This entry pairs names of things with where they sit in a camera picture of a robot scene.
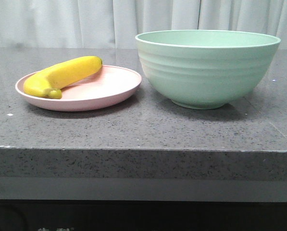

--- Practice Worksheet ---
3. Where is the yellow banana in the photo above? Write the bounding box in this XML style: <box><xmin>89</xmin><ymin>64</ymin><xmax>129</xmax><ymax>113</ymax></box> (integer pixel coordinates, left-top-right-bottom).
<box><xmin>23</xmin><ymin>56</ymin><xmax>102</xmax><ymax>99</ymax></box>

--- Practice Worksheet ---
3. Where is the pink plate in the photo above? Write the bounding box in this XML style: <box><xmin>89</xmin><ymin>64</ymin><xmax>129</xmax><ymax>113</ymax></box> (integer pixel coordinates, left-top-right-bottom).
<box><xmin>15</xmin><ymin>65</ymin><xmax>142</xmax><ymax>112</ymax></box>

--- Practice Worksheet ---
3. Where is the green bowl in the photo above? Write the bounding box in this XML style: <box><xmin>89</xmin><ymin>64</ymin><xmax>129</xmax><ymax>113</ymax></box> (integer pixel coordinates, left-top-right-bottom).
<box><xmin>136</xmin><ymin>30</ymin><xmax>281</xmax><ymax>109</ymax></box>

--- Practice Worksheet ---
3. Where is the white curtain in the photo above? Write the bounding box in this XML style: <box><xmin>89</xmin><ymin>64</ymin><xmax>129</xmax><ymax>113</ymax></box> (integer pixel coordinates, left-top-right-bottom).
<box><xmin>0</xmin><ymin>0</ymin><xmax>287</xmax><ymax>49</ymax></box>

